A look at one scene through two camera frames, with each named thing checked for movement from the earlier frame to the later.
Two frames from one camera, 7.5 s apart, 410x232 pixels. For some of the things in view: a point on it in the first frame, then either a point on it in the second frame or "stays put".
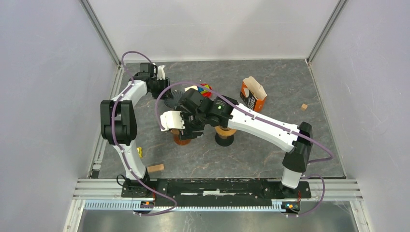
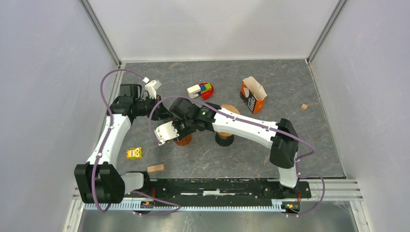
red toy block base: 207,94 stays put
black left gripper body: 158,86 -> 147,106
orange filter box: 253,94 stays put
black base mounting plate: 195,192 stays put
